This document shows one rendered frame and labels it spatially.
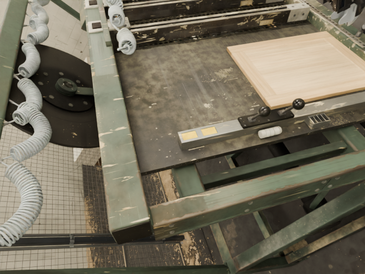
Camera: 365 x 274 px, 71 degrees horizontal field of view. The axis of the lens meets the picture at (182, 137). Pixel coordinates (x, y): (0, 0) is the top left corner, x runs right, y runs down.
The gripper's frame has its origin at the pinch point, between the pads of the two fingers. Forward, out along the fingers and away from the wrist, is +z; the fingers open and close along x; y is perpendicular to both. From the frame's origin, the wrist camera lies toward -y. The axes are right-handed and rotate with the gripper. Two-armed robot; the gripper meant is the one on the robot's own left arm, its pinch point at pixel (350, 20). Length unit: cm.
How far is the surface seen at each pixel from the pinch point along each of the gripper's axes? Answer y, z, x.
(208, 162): 84, 198, -94
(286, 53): 8.0, 28.9, -28.8
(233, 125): 47.4, 8.5, 9.4
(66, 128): 118, 7, -34
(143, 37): 65, 1, -58
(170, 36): 53, 8, -58
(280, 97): 25.4, 20.8, -0.9
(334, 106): 11.0, 25.1, 11.1
